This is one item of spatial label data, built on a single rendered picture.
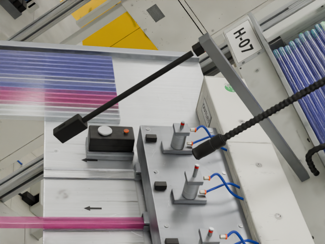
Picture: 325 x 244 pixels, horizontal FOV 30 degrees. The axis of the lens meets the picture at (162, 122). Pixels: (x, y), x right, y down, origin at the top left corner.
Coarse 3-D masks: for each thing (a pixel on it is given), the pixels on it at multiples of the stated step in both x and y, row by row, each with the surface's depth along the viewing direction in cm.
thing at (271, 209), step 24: (216, 96) 109; (216, 120) 105; (240, 120) 104; (240, 144) 99; (264, 144) 100; (240, 168) 94; (264, 168) 95; (240, 192) 92; (264, 192) 91; (288, 192) 92; (264, 216) 87; (288, 216) 88; (264, 240) 83; (288, 240) 84; (312, 240) 85
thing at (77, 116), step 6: (78, 114) 83; (72, 120) 83; (78, 120) 82; (60, 126) 83; (66, 126) 83; (72, 126) 83; (78, 126) 83; (84, 126) 83; (54, 132) 83; (60, 132) 83; (66, 132) 83; (72, 132) 83; (78, 132) 84; (60, 138) 84; (66, 138) 84
